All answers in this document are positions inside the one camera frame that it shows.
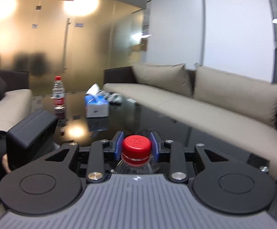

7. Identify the beige sofa cushion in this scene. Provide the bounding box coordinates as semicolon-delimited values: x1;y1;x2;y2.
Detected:
132;62;193;97
194;66;277;127

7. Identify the beige sofa back cushion left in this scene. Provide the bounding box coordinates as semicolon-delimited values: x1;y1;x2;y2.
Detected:
132;62;193;97

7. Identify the clear water bottle red label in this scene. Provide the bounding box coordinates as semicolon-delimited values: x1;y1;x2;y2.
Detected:
113;153;160;175

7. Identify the beige armchair seat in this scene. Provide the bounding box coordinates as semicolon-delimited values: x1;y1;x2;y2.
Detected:
0;89;32;132

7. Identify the glass door metal handle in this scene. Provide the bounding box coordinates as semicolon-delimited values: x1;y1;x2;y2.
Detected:
62;18;71;70

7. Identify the beige sofa seat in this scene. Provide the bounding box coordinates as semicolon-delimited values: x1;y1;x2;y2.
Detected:
103;83;277;179

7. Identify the person left hand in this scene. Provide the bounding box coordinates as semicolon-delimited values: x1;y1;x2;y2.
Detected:
2;154;11;174

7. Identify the blue tissue box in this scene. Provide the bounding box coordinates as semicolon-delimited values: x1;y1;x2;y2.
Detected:
84;84;109;118

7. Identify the crumpled cloth on table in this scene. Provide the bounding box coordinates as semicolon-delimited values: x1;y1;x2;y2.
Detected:
97;90;123;104

